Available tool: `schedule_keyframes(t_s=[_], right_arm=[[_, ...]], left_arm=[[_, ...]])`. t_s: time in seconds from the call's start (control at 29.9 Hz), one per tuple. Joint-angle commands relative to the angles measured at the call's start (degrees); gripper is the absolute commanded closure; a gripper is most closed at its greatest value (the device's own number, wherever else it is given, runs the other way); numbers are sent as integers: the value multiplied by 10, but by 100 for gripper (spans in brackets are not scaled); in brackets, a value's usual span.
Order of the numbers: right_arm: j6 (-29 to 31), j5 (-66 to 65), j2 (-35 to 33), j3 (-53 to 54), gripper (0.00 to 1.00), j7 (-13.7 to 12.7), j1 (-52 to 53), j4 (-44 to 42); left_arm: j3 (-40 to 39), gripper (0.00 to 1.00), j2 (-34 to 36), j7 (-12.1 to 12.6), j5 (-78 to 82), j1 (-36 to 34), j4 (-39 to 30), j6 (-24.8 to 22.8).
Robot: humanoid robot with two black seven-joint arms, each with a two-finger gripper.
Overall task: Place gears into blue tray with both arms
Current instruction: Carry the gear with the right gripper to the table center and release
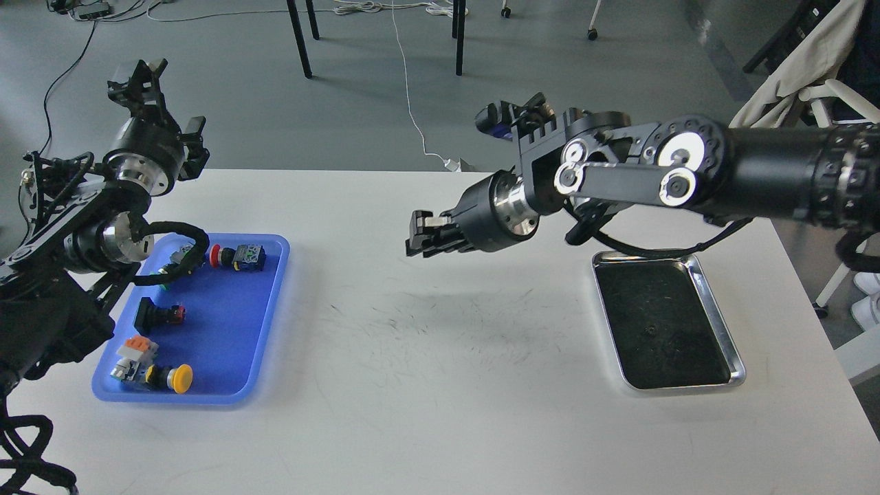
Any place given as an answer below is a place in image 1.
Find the green push button switch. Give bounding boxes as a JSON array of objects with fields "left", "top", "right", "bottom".
[{"left": 151, "top": 244, "right": 207, "bottom": 276}]

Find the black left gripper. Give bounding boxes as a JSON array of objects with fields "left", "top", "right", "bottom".
[{"left": 103, "top": 58, "right": 210, "bottom": 197}]

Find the red push button switch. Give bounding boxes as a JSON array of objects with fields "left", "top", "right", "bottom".
[{"left": 208, "top": 244, "right": 267, "bottom": 272}]

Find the silver metal tray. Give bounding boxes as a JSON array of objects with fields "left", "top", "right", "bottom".
[{"left": 591, "top": 251, "right": 746, "bottom": 394}]

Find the black table leg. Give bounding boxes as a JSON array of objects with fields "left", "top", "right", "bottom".
[
  {"left": 450, "top": 0, "right": 466, "bottom": 76},
  {"left": 286, "top": 0, "right": 320, "bottom": 79}
]

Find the beige jacket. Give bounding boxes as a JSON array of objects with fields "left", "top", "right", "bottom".
[{"left": 728, "top": 1, "right": 866, "bottom": 128}]

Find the black power strip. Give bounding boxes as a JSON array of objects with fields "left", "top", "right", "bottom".
[{"left": 45, "top": 0, "right": 113, "bottom": 21}]

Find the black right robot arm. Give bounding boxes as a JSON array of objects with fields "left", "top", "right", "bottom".
[{"left": 405, "top": 93, "right": 878, "bottom": 273}]

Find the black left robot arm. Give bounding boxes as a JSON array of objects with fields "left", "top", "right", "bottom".
[{"left": 1, "top": 59, "right": 210, "bottom": 401}]

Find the black table leg right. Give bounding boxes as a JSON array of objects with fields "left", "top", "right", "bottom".
[{"left": 450, "top": 0, "right": 466, "bottom": 76}]

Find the black table leg left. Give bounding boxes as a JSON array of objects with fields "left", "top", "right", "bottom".
[{"left": 286, "top": 0, "right": 320, "bottom": 79}]

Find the yellow push button switch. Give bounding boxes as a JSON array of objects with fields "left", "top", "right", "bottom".
[{"left": 140, "top": 364, "right": 194, "bottom": 395}]

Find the white chair frame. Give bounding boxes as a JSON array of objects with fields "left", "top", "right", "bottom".
[{"left": 804, "top": 79, "right": 880, "bottom": 386}]

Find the black floor cable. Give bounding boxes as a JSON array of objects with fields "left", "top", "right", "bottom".
[{"left": 27, "top": 21, "right": 100, "bottom": 155}]

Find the white floor cable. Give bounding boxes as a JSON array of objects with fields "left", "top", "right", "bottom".
[{"left": 146, "top": 0, "right": 476, "bottom": 173}]

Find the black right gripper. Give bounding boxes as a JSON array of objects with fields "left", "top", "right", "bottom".
[{"left": 405, "top": 172, "right": 540, "bottom": 258}]

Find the orange grey contact block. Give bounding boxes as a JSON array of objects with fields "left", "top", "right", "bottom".
[{"left": 110, "top": 334, "right": 160, "bottom": 384}]

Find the blue plastic tray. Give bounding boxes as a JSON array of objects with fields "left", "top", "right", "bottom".
[{"left": 91, "top": 234, "right": 290, "bottom": 406}]

